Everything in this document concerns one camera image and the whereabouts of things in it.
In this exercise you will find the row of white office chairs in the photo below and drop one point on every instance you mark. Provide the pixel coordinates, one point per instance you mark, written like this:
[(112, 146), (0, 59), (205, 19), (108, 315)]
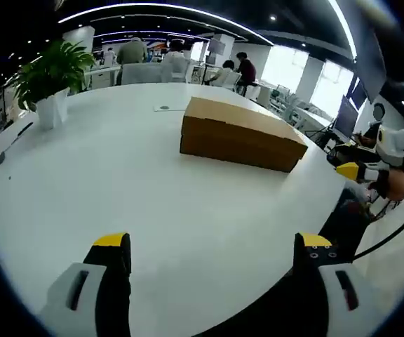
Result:
[(293, 105)]

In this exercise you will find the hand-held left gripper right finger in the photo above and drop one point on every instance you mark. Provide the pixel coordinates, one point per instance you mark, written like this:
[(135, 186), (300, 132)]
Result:
[(328, 281)]

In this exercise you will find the brown cardboard shoe box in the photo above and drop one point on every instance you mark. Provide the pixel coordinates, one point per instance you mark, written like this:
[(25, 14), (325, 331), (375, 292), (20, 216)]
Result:
[(230, 140)]

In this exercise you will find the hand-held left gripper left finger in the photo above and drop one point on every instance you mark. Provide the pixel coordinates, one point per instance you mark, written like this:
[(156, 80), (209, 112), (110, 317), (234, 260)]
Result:
[(111, 281)]

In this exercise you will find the black computer monitor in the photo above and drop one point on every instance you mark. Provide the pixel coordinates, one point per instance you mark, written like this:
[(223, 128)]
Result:
[(345, 117)]

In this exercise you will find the person in white shirt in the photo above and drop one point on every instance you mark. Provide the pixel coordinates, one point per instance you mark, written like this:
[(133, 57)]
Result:
[(391, 263)]

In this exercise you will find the green plant in white pot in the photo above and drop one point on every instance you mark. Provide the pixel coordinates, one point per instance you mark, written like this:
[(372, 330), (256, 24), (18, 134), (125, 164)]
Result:
[(53, 70)]

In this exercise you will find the dark wall screen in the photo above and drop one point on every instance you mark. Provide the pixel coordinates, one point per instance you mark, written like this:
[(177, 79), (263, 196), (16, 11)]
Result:
[(372, 66)]

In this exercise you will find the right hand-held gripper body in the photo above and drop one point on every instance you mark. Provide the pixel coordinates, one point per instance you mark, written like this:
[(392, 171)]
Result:
[(395, 144)]

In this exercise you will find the person's black trousers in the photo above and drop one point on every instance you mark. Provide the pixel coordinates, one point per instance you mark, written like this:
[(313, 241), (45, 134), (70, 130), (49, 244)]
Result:
[(342, 235)]

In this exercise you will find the white swivel chair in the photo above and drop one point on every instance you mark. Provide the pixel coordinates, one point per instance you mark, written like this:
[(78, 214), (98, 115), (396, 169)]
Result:
[(179, 72), (140, 73)]

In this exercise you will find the person's right hand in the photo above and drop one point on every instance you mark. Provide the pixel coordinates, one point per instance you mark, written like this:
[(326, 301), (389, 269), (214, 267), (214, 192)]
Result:
[(400, 184)]

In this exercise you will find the monitor on stand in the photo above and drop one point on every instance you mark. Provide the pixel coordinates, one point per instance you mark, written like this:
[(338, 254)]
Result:
[(216, 46)]

